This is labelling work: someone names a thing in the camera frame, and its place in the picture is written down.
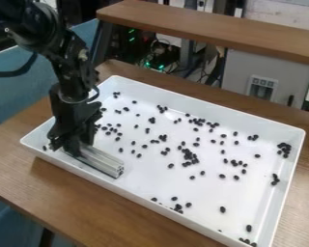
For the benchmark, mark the pile of black bits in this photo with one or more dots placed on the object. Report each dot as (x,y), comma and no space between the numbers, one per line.
(187,155)

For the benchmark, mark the wooden shelf board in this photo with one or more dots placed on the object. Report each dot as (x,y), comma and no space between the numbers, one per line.
(213,27)

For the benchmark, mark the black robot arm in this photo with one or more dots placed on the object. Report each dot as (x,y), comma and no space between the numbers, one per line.
(41,29)

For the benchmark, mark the white tray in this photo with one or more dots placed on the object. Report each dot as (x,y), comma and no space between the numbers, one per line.
(161,186)

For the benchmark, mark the grey equipment box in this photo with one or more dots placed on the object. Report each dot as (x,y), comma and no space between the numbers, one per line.
(264,77)

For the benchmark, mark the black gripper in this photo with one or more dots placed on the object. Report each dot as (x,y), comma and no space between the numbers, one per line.
(71,115)

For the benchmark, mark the silver aluminium bar tool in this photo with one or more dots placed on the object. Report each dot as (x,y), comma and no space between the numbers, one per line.
(102,161)

